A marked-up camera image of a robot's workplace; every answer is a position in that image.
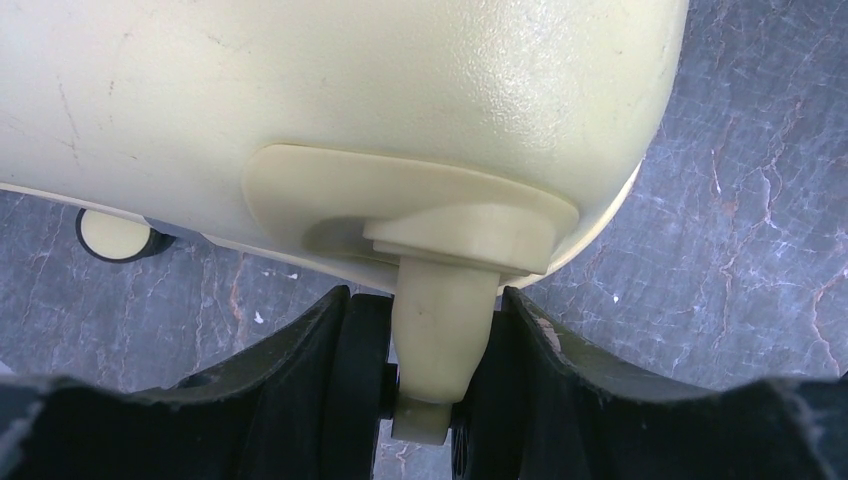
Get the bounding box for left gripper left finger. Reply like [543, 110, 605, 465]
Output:
[1, 286, 350, 479]

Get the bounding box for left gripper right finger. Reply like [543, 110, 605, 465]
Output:
[463, 288, 847, 479]

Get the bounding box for yellow hard-shell suitcase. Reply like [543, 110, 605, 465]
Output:
[1, 1, 688, 479]

